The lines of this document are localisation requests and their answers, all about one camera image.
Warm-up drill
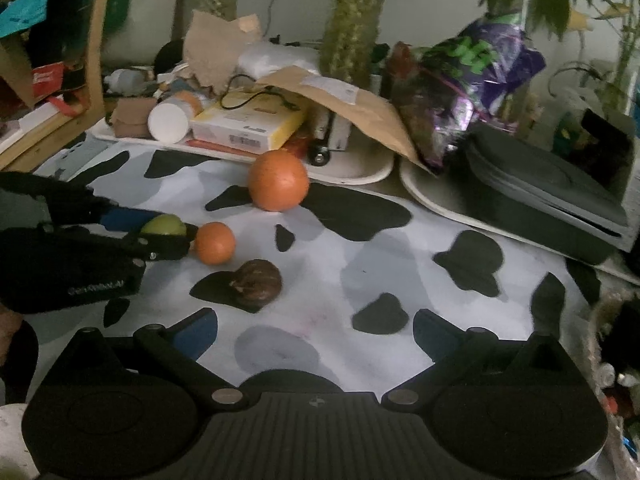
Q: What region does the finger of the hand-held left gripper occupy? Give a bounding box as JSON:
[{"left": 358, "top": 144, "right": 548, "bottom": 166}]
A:
[
  {"left": 45, "top": 224, "right": 198, "bottom": 262},
  {"left": 0, "top": 171, "right": 151, "bottom": 235}
]

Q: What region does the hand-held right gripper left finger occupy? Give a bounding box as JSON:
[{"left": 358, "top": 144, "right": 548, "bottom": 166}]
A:
[{"left": 50, "top": 307, "right": 248, "bottom": 406}]

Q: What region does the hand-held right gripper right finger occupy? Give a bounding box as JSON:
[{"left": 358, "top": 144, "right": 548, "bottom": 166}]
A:
[{"left": 382, "top": 309, "right": 591, "bottom": 406}]

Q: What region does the small green fruit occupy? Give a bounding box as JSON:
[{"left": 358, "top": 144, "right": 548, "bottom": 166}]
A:
[{"left": 140, "top": 213, "right": 187, "bottom": 237}]

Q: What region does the white floral plate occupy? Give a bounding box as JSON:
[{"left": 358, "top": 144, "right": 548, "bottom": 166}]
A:
[{"left": 0, "top": 404, "right": 40, "bottom": 480}]

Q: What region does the person's left forearm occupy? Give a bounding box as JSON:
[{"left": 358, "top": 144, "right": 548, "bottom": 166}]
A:
[{"left": 0, "top": 305, "right": 40, "bottom": 403}]

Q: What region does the small orange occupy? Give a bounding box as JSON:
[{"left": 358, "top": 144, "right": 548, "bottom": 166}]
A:
[{"left": 194, "top": 221, "right": 237, "bottom": 266}]

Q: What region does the brown round fruit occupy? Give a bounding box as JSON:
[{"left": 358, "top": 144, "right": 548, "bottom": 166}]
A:
[{"left": 229, "top": 259, "right": 282, "bottom": 308}]

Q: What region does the small cardboard box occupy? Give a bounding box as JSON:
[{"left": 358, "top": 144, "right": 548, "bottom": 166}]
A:
[{"left": 110, "top": 97, "right": 156, "bottom": 138}]

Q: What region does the white cylinder cup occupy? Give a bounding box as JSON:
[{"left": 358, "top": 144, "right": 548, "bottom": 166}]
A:
[{"left": 147, "top": 91, "right": 203, "bottom": 143}]

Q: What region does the large orange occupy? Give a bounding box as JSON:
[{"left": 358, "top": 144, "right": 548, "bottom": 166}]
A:
[{"left": 248, "top": 150, "right": 310, "bottom": 212}]

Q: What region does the white tray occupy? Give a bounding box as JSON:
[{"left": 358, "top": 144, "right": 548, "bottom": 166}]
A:
[
  {"left": 400, "top": 160, "right": 640, "bottom": 286},
  {"left": 87, "top": 115, "right": 396, "bottom": 185}
]

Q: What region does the cow print tablecloth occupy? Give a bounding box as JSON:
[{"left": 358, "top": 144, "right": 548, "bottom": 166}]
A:
[{"left": 35, "top": 140, "right": 606, "bottom": 396}]

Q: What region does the yellow and white box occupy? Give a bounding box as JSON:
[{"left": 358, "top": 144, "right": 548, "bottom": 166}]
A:
[{"left": 190, "top": 95, "right": 308, "bottom": 156}]

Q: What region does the red box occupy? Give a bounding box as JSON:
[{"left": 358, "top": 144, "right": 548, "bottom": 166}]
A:
[{"left": 30, "top": 60, "right": 68, "bottom": 98}]

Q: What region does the wooden chair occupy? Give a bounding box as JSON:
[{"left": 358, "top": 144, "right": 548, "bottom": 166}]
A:
[{"left": 0, "top": 0, "right": 118, "bottom": 173}]

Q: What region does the black zip case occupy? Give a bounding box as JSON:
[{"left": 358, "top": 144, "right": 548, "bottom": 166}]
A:
[{"left": 457, "top": 122, "right": 630, "bottom": 266}]

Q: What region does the black cylinder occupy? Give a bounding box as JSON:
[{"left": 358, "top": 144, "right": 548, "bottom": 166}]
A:
[{"left": 307, "top": 142, "right": 333, "bottom": 166}]

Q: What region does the torn brown paper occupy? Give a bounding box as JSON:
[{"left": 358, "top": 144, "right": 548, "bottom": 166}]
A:
[{"left": 182, "top": 10, "right": 263, "bottom": 96}]

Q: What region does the white plastic bag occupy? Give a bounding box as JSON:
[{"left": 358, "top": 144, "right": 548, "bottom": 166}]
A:
[{"left": 237, "top": 42, "right": 321, "bottom": 81}]

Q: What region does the brown paper envelope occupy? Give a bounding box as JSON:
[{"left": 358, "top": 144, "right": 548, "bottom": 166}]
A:
[{"left": 255, "top": 65, "right": 421, "bottom": 171}]

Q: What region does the purple foil bag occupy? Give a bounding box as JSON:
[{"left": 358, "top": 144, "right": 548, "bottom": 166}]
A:
[{"left": 392, "top": 17, "right": 546, "bottom": 173}]

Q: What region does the black box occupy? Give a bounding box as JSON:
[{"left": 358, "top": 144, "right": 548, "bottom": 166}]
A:
[{"left": 580, "top": 107, "right": 638, "bottom": 183}]

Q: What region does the bamboo plant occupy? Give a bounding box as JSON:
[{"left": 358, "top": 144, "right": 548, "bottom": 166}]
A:
[{"left": 550, "top": 0, "right": 640, "bottom": 116}]

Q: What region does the black cable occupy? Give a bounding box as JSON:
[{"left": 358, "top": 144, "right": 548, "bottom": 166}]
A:
[{"left": 220, "top": 74, "right": 301, "bottom": 111}]

